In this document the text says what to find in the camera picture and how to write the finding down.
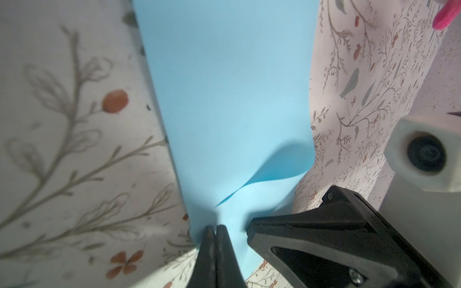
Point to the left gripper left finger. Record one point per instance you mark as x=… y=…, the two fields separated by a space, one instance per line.
x=204 y=272

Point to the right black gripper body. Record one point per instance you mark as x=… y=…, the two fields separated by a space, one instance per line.
x=343 y=243

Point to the yellow face plush doll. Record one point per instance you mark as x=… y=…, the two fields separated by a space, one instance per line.
x=450 y=9

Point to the floral patterned table mat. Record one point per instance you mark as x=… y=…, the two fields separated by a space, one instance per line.
x=89 y=196

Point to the light blue paper sheet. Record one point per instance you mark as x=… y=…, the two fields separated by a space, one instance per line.
x=232 y=85

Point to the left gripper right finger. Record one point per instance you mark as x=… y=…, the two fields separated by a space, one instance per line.
x=228 y=274

